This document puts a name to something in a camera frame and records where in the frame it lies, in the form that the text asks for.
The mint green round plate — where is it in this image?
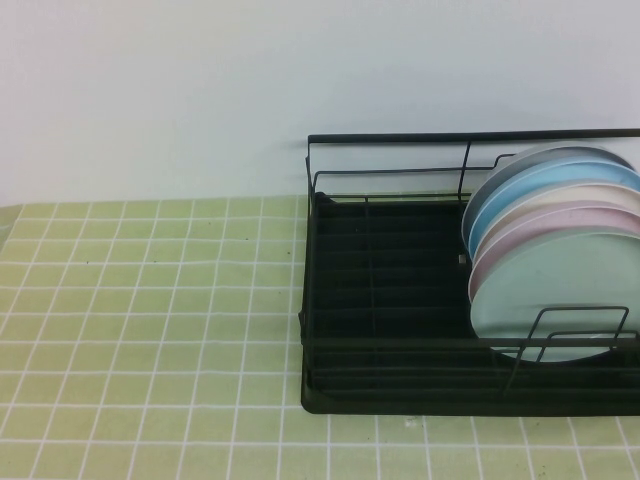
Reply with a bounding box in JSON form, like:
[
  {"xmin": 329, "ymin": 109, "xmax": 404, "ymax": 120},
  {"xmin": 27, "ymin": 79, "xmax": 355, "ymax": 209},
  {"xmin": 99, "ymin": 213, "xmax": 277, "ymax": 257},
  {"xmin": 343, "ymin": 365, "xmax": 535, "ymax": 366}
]
[{"xmin": 469, "ymin": 230, "xmax": 640, "ymax": 363}]

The grey round plate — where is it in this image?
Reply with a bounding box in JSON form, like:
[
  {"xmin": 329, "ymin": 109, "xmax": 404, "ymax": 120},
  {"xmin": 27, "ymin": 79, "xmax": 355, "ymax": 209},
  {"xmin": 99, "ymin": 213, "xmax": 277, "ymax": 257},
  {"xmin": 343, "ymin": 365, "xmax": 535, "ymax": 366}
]
[{"xmin": 462, "ymin": 145, "xmax": 634, "ymax": 242}]

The light blue round plate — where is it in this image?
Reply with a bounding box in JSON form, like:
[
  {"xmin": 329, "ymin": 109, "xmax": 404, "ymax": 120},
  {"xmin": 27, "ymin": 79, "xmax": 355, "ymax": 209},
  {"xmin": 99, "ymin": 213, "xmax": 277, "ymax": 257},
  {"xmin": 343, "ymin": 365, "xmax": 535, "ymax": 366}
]
[{"xmin": 468, "ymin": 160, "xmax": 640, "ymax": 257}]

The pink round plate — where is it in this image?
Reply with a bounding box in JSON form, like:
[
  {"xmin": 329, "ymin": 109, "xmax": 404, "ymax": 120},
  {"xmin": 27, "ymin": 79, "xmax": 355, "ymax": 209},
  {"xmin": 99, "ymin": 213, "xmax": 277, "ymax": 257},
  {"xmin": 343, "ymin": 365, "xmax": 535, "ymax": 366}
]
[{"xmin": 468, "ymin": 199, "xmax": 640, "ymax": 302}]

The cream round plate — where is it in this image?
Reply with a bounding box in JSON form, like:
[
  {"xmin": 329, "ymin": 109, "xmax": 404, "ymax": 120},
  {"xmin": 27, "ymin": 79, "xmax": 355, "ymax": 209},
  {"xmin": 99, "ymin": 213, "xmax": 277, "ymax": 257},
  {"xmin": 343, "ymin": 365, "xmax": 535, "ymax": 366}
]
[{"xmin": 472, "ymin": 182, "xmax": 640, "ymax": 267}]

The black wire dish rack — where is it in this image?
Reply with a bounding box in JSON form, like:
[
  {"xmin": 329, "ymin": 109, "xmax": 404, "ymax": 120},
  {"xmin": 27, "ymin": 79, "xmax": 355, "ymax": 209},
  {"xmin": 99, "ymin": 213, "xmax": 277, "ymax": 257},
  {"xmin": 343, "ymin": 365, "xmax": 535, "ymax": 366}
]
[{"xmin": 299, "ymin": 128, "xmax": 640, "ymax": 416}]

